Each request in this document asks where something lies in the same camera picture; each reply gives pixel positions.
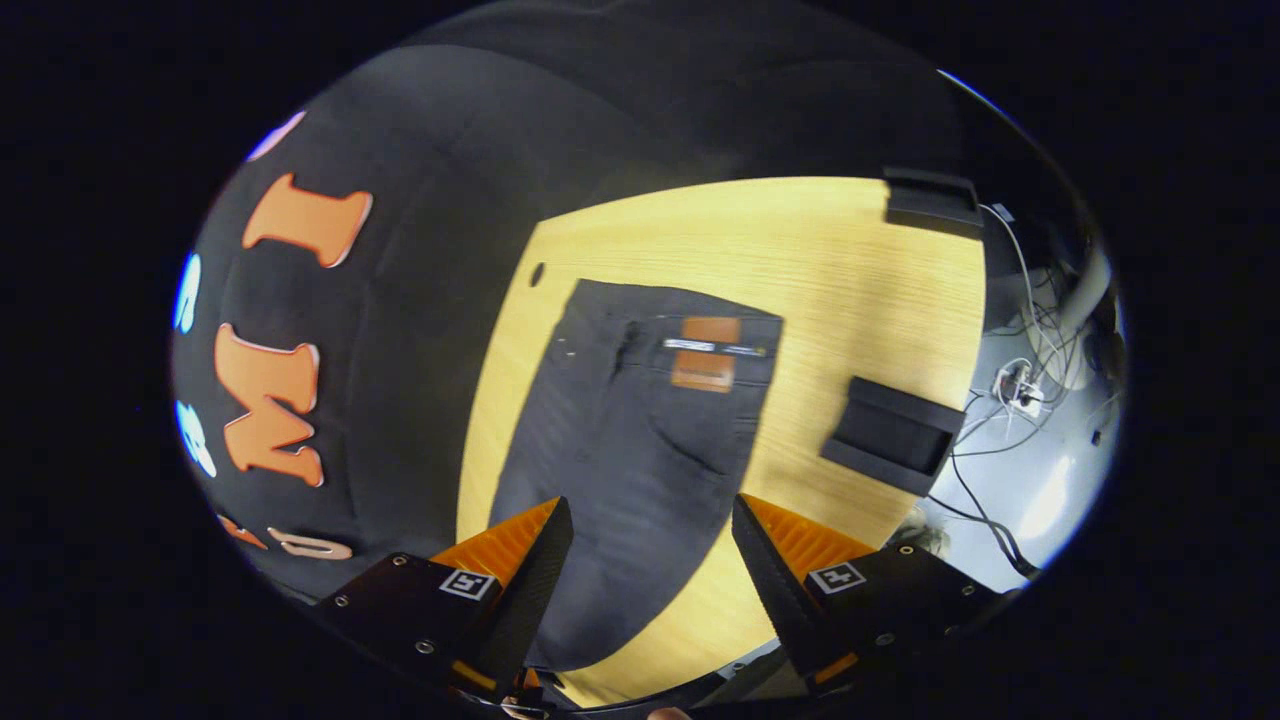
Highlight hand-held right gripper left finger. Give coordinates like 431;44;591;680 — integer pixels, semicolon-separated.
315;497;576;701

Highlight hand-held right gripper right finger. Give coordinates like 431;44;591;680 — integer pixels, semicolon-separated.
731;494;1006;701

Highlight dark grey jeans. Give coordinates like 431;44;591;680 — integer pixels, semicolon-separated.
488;278;784;673

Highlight black stand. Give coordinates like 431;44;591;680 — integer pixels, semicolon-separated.
820;376;968;498
883;166;986;242

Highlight black backdrop cloth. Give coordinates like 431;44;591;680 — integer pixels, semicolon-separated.
170;0;1001;606

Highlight white tube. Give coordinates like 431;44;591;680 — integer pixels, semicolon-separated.
1050;240;1114;391

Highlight black cable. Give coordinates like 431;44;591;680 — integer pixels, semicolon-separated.
925;440;1043;583

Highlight white cable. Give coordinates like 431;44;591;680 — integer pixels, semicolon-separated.
980;203;1066;401

